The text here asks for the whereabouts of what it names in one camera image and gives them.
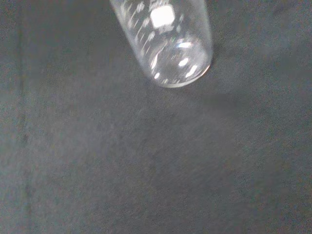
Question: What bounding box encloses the black bench cloth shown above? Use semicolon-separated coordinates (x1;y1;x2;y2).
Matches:
0;0;312;234

